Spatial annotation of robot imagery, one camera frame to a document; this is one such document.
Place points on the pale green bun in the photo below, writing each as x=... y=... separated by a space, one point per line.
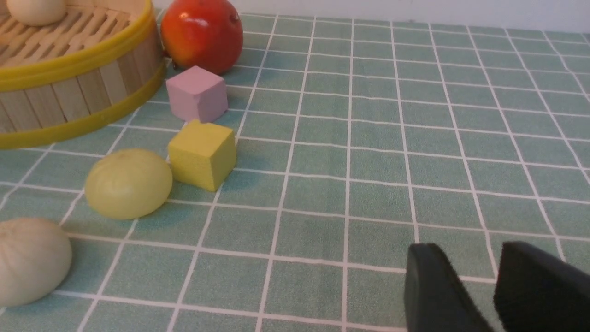
x=128 y=184

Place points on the bamboo steamer tray yellow rim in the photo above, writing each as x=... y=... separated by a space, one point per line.
x=102 y=61

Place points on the yellow cube block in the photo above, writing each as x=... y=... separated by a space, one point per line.
x=203 y=154

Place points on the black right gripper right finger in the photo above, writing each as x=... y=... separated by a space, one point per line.
x=537 y=292

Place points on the red orange tomato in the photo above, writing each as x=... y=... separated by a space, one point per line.
x=203 y=33

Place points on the cream white bun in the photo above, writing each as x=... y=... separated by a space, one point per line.
x=35 y=257
x=37 y=12

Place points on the green checkered tablecloth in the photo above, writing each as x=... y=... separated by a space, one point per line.
x=355 y=138

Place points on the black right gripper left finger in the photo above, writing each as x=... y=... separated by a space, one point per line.
x=435 y=299

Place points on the pink cube block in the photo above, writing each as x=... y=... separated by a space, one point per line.
x=197 y=94

